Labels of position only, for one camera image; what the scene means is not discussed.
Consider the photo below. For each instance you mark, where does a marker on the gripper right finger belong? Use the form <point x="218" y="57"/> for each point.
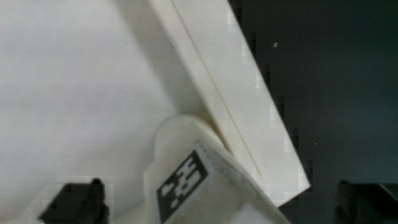
<point x="366" y="203"/>

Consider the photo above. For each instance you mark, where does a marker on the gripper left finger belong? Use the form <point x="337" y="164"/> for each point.
<point x="76" y="206"/>

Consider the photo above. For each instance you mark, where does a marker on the white table leg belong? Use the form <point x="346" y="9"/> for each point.
<point x="199" y="189"/>

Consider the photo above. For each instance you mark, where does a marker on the white square table top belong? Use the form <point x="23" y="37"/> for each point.
<point x="110" y="64"/>

